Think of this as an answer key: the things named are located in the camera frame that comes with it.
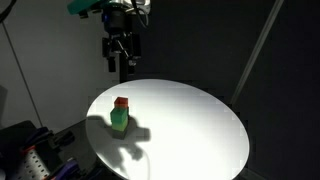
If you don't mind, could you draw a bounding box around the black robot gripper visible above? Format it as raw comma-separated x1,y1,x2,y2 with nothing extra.
101,13,141,74

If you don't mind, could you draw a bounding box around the orange block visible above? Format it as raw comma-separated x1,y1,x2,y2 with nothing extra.
114,97,128,108

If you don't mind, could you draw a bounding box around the robot arm with teal part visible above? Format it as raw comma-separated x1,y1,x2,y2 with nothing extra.
67,0,151,74

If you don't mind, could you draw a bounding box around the dark green block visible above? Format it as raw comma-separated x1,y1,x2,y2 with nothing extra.
110,107,128,124

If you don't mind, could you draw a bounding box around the light green block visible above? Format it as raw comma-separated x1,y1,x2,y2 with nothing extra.
112,121,128,131

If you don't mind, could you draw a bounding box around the grey block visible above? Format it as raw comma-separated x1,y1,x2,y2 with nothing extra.
112,130,127,140

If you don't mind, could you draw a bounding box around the black clamp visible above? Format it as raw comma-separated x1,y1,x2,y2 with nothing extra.
52,131,75,149

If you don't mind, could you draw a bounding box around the purple orange clamp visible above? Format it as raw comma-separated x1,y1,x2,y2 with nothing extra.
20,127,53,154

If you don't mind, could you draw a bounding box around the perforated metal plate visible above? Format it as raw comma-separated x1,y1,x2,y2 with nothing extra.
10,150,50,180

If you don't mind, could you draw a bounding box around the metal pole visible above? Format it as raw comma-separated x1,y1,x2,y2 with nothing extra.
230,0,285,105

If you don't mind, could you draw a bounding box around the thin black cable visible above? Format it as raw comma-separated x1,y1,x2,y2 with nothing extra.
1,21,44,128

